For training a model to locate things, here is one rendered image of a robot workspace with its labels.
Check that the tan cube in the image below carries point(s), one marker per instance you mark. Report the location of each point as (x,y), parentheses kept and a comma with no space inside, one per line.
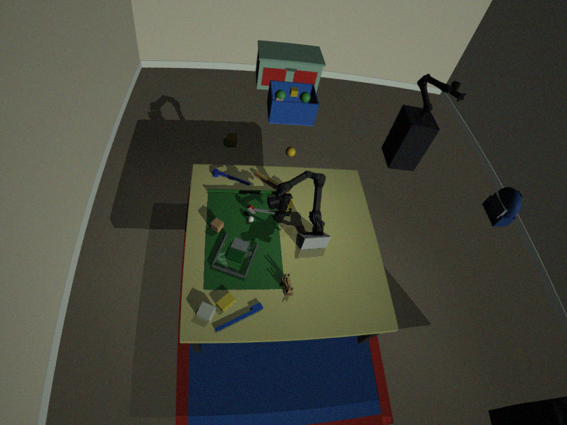
(217,225)

